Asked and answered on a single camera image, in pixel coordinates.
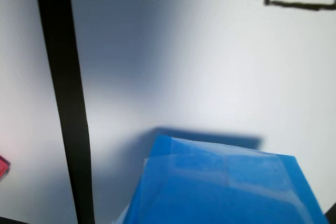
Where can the black WRO mat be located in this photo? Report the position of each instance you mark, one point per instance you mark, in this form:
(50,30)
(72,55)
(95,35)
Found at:
(71,103)

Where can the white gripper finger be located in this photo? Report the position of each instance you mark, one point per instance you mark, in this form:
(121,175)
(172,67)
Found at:
(120,219)

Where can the pink paper box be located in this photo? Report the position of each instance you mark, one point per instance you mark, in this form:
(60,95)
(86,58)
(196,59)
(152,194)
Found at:
(3,167)

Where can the blue paper box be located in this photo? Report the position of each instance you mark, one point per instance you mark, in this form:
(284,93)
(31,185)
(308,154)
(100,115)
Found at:
(210,195)

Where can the white zone 1 paper sheet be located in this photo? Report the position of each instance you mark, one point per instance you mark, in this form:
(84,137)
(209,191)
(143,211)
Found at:
(210,51)

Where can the white zone 2 paper sheet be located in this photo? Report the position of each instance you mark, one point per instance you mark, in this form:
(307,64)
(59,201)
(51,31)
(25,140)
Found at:
(21,77)

